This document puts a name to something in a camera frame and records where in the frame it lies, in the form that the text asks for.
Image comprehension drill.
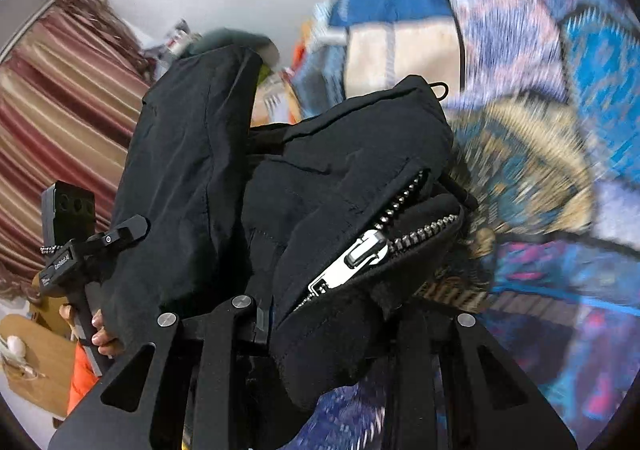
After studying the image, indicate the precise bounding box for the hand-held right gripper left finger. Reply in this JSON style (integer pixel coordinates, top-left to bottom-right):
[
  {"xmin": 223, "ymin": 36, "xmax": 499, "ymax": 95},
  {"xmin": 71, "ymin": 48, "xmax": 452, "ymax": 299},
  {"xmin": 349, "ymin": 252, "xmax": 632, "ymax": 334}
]
[{"xmin": 47, "ymin": 295, "xmax": 273, "ymax": 450}]

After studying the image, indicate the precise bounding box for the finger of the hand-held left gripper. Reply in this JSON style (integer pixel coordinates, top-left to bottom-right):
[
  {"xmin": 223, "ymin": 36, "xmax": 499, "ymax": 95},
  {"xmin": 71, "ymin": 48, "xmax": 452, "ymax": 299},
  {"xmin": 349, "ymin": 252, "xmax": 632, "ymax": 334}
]
[{"xmin": 84, "ymin": 215, "xmax": 152, "ymax": 257}]

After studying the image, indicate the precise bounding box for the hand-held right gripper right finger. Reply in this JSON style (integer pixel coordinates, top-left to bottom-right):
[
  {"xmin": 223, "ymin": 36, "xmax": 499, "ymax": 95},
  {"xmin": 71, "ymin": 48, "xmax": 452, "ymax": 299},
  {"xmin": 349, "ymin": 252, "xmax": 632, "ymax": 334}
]
[{"xmin": 385, "ymin": 301, "xmax": 578, "ymax": 450}]

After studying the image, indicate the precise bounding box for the black zip jacket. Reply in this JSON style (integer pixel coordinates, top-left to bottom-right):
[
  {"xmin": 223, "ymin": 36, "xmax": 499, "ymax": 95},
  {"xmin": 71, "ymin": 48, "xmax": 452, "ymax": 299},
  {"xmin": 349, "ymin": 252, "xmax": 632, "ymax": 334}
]
[{"xmin": 97, "ymin": 42, "xmax": 481, "ymax": 413}]

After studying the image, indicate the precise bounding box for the person's left forearm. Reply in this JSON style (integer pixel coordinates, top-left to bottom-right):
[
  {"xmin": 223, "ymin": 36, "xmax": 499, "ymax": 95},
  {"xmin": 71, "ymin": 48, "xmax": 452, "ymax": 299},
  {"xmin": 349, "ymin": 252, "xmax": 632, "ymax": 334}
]
[{"xmin": 66, "ymin": 345, "xmax": 107, "ymax": 417}]

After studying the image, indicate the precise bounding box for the person's left hand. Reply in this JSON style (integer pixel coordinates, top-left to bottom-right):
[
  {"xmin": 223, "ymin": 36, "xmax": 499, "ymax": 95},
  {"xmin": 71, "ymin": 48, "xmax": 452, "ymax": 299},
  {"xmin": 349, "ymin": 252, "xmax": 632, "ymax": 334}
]
[{"xmin": 59, "ymin": 304, "xmax": 124, "ymax": 359}]

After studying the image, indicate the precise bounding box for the red striped curtain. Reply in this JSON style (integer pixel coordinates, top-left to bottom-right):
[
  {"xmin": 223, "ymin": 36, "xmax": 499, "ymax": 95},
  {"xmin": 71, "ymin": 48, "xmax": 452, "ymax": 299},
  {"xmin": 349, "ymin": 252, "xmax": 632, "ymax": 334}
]
[{"xmin": 0, "ymin": 0, "xmax": 151, "ymax": 288}]

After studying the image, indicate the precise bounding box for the wooden table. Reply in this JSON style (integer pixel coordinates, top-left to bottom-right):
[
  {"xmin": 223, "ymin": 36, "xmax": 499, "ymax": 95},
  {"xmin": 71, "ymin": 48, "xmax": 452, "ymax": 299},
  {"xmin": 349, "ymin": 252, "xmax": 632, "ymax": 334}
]
[{"xmin": 0, "ymin": 275, "xmax": 78, "ymax": 420}]

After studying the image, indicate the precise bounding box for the blue printed quilt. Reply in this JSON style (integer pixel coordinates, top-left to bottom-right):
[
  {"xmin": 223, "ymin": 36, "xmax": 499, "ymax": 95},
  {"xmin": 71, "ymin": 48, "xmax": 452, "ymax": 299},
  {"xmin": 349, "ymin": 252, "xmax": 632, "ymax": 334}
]
[{"xmin": 287, "ymin": 0, "xmax": 640, "ymax": 450}]

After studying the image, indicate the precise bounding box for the plush colour-block blanket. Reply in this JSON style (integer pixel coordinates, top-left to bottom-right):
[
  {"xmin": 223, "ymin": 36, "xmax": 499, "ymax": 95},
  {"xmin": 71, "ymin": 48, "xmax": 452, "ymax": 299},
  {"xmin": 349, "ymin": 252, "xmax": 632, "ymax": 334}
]
[{"xmin": 300, "ymin": 0, "xmax": 463, "ymax": 123}]

